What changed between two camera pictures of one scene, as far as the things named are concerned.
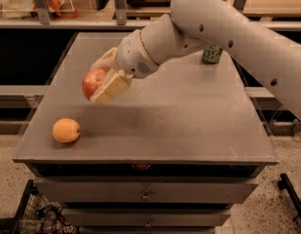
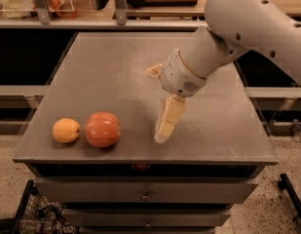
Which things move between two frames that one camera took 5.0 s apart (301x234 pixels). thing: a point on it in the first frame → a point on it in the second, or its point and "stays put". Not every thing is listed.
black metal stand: x=285 y=183 stays put
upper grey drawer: x=148 y=189 stays put
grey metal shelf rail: x=111 y=23 stays put
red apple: x=93 y=81 → x=102 y=129
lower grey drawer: x=146 y=216 stays put
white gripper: x=132 y=57 → x=178 y=74
